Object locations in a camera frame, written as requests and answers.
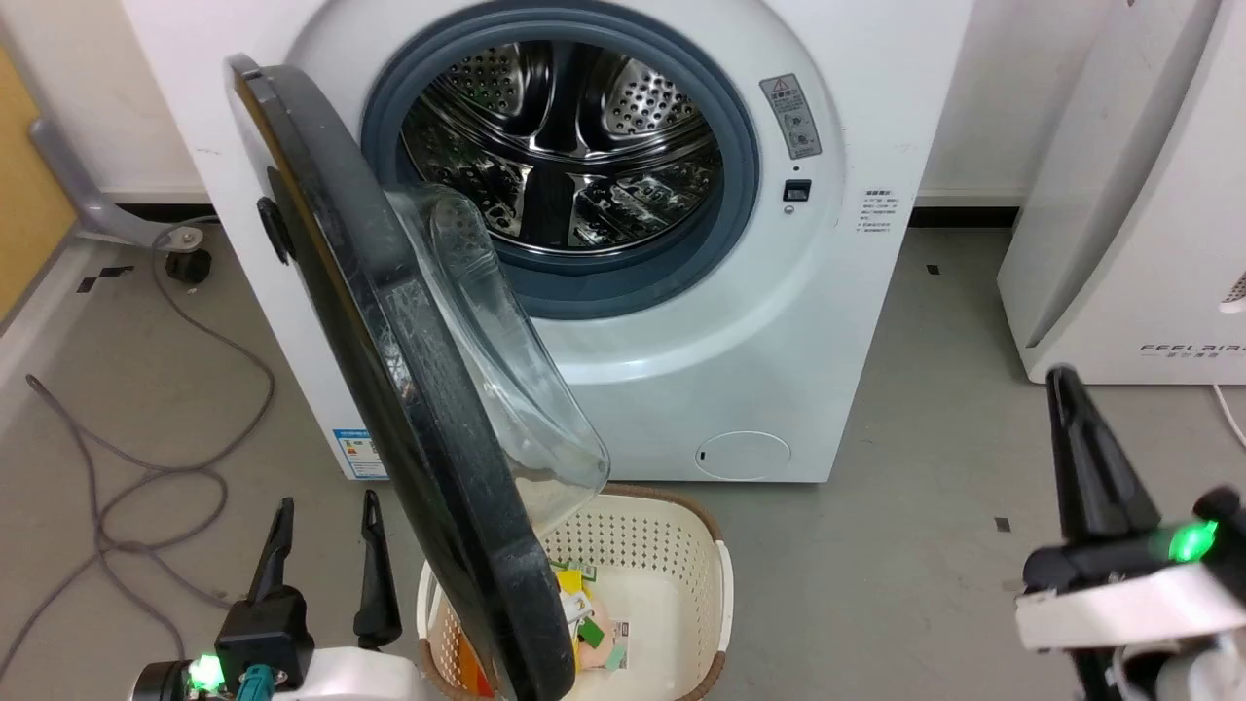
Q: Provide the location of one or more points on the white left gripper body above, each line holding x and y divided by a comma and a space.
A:
360, 677

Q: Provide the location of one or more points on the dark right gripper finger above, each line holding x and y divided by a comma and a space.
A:
1100, 477

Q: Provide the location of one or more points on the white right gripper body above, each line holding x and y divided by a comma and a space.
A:
1129, 608

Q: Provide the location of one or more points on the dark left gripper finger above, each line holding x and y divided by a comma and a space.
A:
376, 584
265, 628

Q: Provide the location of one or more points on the black round washer door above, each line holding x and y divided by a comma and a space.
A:
389, 389

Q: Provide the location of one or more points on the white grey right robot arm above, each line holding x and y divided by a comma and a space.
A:
1202, 679

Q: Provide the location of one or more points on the white front-load washing machine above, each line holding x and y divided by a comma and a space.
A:
827, 341

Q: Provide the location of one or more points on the grey rubber door gasket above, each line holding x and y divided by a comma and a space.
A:
633, 290

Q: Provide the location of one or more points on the black door latch socket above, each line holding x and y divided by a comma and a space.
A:
796, 190

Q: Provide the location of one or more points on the orange red toy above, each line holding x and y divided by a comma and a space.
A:
472, 672

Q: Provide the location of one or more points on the blue energy label sticker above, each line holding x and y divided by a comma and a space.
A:
358, 456

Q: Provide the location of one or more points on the white air purifier appliance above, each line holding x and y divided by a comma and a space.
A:
1119, 243

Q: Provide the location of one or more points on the cream perforated laundry basket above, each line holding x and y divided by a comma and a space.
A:
672, 545

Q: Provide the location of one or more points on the small white text label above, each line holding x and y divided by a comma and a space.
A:
879, 212

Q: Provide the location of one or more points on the round white filter cover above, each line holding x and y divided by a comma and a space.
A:
744, 456

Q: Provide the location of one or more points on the black caster wheel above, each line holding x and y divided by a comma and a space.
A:
187, 263

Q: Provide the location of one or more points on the grey metal furniture leg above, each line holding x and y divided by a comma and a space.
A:
83, 195

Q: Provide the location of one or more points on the grey warning sticker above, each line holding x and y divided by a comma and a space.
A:
791, 117

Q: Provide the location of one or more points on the stainless steel washer drum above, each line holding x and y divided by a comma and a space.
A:
574, 136

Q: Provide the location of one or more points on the yellow wooden panel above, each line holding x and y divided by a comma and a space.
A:
24, 195

